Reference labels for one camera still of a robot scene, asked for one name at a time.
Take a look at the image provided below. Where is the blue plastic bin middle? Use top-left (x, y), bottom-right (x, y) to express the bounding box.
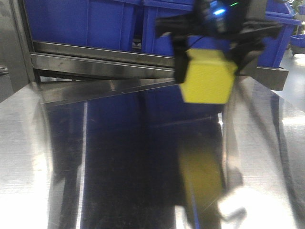
top-left (142, 0), bottom-right (230, 56)

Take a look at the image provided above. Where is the distant blue bin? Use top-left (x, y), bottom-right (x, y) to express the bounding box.
top-left (290, 34), bottom-right (305, 48)

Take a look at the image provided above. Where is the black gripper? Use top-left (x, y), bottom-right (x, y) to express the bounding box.
top-left (155, 0), bottom-right (282, 84)

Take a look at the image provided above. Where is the blue plastic bin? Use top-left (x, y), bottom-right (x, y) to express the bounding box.
top-left (142, 0), bottom-right (230, 56)
top-left (257, 0), bottom-right (301, 68)
top-left (24, 0), bottom-right (142, 51)

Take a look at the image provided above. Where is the blue plastic bin right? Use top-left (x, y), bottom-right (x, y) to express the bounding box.
top-left (257, 0), bottom-right (301, 68)

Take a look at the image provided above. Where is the blue plastic bin left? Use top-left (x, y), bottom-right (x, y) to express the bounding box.
top-left (24, 0), bottom-right (142, 51)

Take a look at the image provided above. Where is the yellow foam block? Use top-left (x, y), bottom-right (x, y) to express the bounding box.
top-left (179, 49), bottom-right (237, 104)

